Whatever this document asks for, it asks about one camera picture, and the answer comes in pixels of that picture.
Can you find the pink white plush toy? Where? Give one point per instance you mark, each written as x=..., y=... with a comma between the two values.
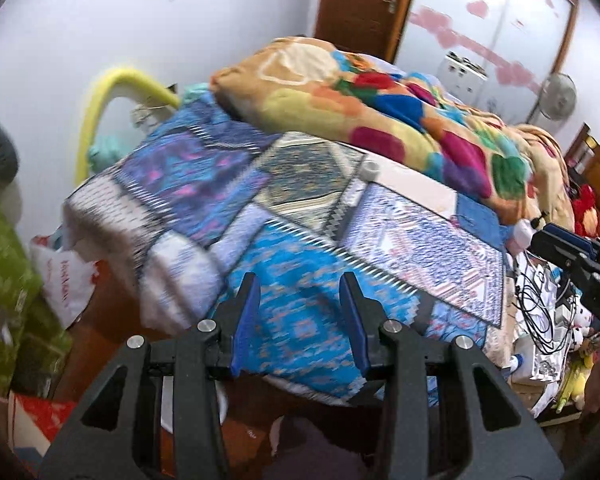
x=522, y=235

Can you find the blue patchwork bed cover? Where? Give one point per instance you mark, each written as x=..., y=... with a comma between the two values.
x=290, y=320

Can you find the white plastic bag red print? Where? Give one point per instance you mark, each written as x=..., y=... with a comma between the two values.
x=65, y=285

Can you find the yellow foam tube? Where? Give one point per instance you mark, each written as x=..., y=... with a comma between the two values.
x=125, y=76

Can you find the green patterned cloth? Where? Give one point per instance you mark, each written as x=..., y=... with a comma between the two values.
x=10, y=280

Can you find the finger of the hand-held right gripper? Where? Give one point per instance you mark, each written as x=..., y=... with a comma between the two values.
x=565, y=260
x=575, y=239

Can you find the purple cloth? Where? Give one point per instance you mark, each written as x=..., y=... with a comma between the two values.
x=320, y=455

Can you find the grey standing fan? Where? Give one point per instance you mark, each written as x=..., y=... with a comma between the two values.
x=557, y=95

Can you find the white drawer cabinet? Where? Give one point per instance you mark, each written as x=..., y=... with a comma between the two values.
x=462, y=80

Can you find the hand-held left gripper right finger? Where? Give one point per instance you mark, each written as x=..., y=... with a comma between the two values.
x=357, y=330

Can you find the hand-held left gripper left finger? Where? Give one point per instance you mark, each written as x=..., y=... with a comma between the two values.
x=245, y=325

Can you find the brown wooden door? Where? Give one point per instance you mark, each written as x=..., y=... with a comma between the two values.
x=360, y=5

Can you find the colourful fleece blanket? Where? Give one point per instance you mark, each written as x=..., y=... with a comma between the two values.
x=330, y=105

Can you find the white wardrobe with pink stickers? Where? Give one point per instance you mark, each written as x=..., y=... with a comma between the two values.
x=505, y=20

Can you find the blue cloth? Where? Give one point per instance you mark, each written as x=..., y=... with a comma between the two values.
x=480, y=215

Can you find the red plush toy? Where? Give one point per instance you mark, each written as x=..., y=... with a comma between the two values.
x=586, y=210

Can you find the white flat board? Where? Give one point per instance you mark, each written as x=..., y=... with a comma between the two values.
x=415, y=190

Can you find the red printed cardboard box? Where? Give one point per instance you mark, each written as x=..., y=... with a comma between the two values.
x=40, y=420

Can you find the yellow plush toy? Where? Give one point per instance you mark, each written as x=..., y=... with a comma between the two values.
x=572, y=385

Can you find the teal cloth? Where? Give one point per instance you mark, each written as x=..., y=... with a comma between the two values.
x=107, y=152

